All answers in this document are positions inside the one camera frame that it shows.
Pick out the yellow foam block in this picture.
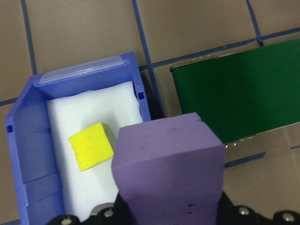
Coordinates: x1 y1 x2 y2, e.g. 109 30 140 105
68 122 117 172

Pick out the purple foam block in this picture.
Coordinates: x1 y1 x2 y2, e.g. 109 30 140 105
111 112 225 225

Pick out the blue plastic storage bin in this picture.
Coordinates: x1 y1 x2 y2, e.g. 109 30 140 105
5 51 152 225

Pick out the white foam pad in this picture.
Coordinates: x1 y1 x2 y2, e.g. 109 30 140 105
45 79 143 223

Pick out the green conveyor belt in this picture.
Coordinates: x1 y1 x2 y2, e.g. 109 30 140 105
169 37 300 164

